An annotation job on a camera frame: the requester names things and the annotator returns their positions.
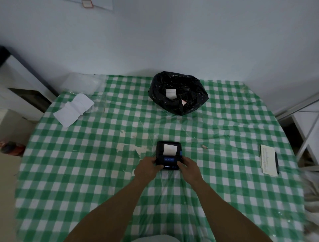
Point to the person's right hand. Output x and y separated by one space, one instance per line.
191 170

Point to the person's left hand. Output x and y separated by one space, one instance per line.
145 169

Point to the person's left thumb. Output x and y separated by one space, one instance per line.
158 167

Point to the person's right thumb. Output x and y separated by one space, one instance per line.
181 168

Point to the black portable receipt printer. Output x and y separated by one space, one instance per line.
169 155

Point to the person's left forearm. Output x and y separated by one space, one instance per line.
107 212

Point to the person's right forearm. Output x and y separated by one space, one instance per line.
224 212

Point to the green white checkered tablecloth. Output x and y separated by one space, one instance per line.
159 159

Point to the white receipt paper in printer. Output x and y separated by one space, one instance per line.
170 148

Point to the person's grey shirt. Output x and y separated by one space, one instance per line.
155 238

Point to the white paper scrap in bag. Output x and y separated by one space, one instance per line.
171 93

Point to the black plastic trash bag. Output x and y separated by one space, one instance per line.
178 92

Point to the white notepad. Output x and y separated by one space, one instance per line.
268 160

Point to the black pen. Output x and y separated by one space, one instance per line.
277 163

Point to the white folded paper strip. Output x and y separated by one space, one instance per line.
73 109

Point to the clear plastic bag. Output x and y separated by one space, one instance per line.
84 87

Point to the white shelf rack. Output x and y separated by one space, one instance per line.
300 129

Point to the red dark object on floor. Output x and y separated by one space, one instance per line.
11 147

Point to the white cabinet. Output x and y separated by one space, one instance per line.
22 87

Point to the white paper with red label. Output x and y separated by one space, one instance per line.
92 3

